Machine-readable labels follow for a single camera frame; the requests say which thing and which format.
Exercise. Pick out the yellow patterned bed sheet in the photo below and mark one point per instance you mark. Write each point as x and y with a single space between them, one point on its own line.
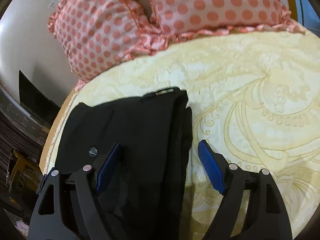
255 99

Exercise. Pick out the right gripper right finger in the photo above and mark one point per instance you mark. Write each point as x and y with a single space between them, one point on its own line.
266 215

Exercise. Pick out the polka dot pillow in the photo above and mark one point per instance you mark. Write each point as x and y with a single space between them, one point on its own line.
181 20
97 35

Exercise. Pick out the black television screen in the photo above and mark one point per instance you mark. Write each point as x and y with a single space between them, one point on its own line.
36 103

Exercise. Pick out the left polka dot pillow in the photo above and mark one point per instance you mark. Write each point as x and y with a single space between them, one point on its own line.
97 35

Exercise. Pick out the dark curtain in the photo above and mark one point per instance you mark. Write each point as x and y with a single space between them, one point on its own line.
19 131

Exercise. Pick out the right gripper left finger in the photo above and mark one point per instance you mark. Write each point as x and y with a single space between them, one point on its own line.
68 207

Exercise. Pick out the black pants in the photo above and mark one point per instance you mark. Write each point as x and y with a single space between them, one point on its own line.
151 137

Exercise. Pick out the wooden chair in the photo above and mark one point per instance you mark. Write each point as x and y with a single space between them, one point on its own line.
25 174

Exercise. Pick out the right polka dot pillow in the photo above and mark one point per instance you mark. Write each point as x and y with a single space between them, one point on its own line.
181 20

